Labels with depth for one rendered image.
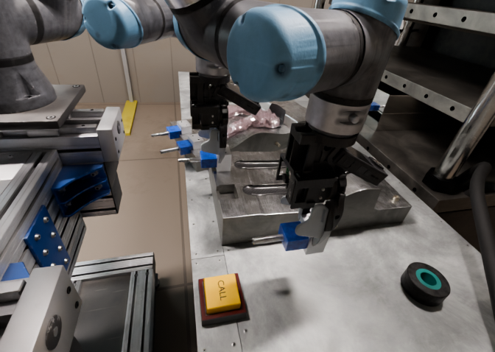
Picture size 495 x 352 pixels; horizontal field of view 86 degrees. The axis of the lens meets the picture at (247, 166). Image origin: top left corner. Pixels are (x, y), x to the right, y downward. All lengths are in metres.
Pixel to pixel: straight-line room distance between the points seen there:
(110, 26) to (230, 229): 0.43
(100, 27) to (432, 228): 0.87
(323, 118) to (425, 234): 0.58
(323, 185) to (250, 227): 0.27
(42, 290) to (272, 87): 0.34
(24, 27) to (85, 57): 2.75
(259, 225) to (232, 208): 0.07
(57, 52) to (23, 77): 2.81
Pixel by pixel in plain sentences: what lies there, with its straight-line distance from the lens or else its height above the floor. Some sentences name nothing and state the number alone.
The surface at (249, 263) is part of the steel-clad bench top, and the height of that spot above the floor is 0.80.
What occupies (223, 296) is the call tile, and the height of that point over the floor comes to 0.84.
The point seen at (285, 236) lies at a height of 0.94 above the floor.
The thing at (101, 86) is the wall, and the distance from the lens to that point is 3.53.
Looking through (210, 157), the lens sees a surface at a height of 0.93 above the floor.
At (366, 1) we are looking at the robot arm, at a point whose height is 1.29.
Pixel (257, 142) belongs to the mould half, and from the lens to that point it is 0.89.
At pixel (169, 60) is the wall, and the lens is 3.35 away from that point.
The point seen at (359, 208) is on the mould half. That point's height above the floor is 0.87.
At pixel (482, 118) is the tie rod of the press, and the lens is 1.00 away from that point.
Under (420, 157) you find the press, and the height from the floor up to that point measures 0.78.
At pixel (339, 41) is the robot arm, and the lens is 0.26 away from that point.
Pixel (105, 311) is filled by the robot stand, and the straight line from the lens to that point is 1.29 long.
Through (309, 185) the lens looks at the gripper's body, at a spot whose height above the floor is 1.08.
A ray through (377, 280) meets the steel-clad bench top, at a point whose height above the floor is 0.80.
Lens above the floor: 1.30
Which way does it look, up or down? 35 degrees down
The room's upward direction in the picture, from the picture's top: 6 degrees clockwise
